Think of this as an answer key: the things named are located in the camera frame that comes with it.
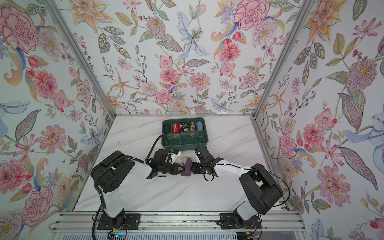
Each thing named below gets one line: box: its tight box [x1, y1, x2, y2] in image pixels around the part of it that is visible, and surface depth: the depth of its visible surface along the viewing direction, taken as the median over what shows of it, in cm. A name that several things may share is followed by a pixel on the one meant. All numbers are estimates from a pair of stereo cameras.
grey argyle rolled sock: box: [180, 122, 188, 133], surface depth 109 cm
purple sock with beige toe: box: [180, 156, 193, 177], surface depth 90 cm
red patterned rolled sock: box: [172, 123, 180, 134], surface depth 109 cm
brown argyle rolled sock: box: [189, 122, 196, 132], surface depth 109 cm
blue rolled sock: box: [196, 121, 204, 132], surface depth 109 cm
